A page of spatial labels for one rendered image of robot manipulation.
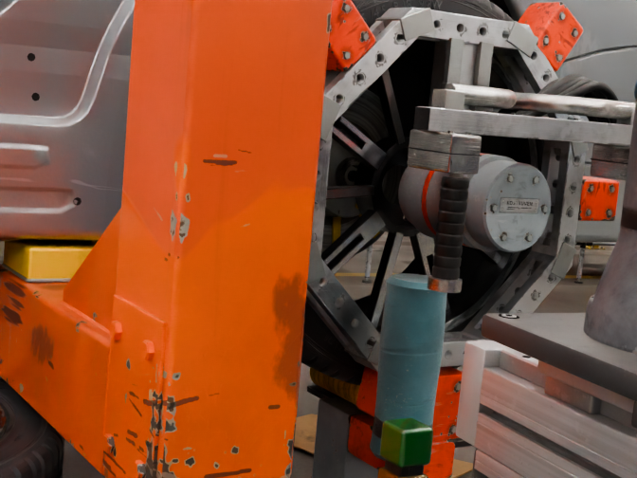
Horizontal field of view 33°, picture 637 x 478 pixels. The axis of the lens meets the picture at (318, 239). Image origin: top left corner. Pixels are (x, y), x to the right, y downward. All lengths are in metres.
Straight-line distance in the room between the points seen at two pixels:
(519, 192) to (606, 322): 0.73
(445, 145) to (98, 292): 0.47
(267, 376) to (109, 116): 0.58
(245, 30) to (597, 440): 0.53
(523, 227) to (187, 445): 0.63
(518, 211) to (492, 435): 0.63
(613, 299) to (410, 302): 0.69
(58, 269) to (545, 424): 0.90
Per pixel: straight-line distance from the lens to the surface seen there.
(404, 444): 1.08
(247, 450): 1.17
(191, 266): 1.08
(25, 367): 1.56
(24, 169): 1.55
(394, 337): 1.49
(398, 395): 1.50
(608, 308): 0.81
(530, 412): 0.90
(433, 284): 1.36
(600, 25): 2.14
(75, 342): 1.35
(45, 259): 1.58
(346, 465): 1.82
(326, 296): 1.53
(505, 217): 1.51
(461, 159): 1.35
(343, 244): 1.65
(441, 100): 1.37
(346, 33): 1.50
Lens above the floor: 0.98
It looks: 8 degrees down
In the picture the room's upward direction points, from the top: 5 degrees clockwise
